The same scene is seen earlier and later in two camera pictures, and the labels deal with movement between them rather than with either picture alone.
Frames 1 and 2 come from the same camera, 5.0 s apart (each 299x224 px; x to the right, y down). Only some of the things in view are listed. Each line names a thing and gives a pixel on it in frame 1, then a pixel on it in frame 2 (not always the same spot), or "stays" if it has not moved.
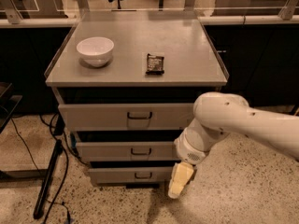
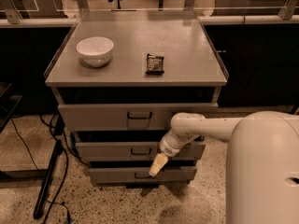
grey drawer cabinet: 126,84 stays
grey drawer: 127,151 stays
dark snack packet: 155,65 stays
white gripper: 191,152 → 168,147
